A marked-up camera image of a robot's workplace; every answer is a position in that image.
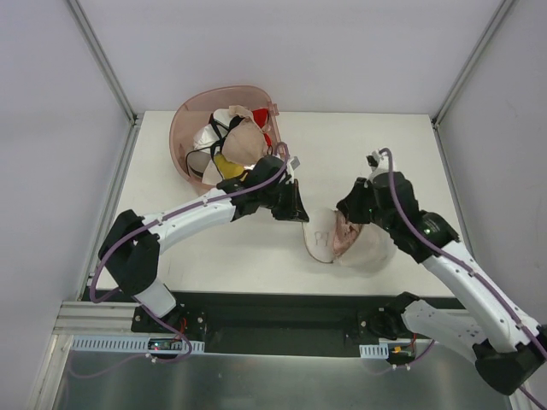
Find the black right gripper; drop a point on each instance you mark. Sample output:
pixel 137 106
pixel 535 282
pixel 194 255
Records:
pixel 353 205

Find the white mesh laundry bag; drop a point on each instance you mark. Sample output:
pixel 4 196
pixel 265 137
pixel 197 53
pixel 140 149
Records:
pixel 371 252

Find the left white cable duct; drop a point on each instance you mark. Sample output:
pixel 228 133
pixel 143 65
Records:
pixel 135 345

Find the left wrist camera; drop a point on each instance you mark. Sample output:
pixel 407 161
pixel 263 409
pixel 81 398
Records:
pixel 289 165

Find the right white cable duct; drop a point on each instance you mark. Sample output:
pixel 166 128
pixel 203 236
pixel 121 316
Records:
pixel 374 351

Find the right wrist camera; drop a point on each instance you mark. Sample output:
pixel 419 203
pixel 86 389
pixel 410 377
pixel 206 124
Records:
pixel 380 164

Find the pink translucent plastic basket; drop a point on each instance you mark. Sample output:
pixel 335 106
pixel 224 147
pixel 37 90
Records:
pixel 194 114

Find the right aluminium frame post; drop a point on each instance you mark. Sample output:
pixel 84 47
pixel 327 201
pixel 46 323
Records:
pixel 501 13

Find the front aluminium frame rail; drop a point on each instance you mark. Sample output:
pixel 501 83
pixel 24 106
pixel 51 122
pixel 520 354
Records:
pixel 88 318

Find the white cable duct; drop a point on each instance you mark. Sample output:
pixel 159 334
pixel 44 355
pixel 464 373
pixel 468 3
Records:
pixel 374 351
pixel 135 345

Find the yellow bra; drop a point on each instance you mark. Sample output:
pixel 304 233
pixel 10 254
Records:
pixel 227 169

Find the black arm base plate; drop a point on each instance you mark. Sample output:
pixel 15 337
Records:
pixel 293 325

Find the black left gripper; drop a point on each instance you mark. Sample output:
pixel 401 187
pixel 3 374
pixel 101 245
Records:
pixel 281 201

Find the left aluminium frame post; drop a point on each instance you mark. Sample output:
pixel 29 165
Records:
pixel 101 59

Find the pink bra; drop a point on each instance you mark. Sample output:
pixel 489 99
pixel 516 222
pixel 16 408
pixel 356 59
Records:
pixel 345 234

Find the aluminium frame post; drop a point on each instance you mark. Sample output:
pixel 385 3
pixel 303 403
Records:
pixel 501 13
pixel 101 59

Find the red bra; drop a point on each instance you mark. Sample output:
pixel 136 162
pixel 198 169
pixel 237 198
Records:
pixel 261 117

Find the metal front sheet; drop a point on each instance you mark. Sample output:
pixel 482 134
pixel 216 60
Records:
pixel 99 380

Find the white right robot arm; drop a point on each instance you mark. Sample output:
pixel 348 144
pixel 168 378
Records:
pixel 505 344

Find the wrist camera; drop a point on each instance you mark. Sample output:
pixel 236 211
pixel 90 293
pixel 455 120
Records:
pixel 289 165
pixel 380 164

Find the white bra black trim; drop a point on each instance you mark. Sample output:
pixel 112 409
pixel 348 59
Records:
pixel 206 143

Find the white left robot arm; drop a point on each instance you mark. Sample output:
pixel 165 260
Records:
pixel 132 249

